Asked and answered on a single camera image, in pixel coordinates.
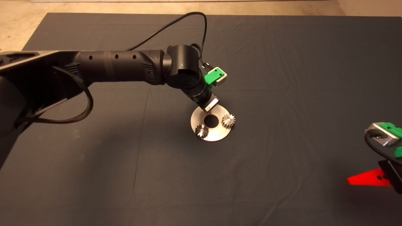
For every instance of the green left camera mount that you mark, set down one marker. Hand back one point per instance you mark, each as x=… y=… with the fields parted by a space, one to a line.
x=212 y=77

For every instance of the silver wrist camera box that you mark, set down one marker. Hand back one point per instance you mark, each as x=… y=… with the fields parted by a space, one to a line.
x=222 y=81
x=379 y=136

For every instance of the round metal carrier plate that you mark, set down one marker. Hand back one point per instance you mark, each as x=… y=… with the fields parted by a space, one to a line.
x=216 y=135

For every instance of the dark grey table cloth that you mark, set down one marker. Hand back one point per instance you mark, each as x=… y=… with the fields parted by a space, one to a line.
x=282 y=62

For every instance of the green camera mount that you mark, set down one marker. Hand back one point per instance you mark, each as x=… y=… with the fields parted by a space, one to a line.
x=212 y=77
x=392 y=129

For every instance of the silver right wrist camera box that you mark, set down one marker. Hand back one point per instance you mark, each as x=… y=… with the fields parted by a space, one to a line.
x=379 y=136

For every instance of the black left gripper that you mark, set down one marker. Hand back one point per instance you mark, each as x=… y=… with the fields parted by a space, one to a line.
x=208 y=102

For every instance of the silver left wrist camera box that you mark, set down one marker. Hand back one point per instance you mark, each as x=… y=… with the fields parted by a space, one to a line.
x=222 y=81

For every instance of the green right camera mount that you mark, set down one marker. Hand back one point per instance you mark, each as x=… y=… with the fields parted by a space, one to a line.
x=392 y=129

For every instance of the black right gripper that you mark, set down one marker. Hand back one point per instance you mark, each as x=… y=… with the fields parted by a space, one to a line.
x=394 y=175

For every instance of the small steel planetary gear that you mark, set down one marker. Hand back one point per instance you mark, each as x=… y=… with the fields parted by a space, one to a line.
x=228 y=121
x=202 y=131

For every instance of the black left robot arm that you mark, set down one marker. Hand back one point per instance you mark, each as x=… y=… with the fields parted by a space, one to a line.
x=119 y=66

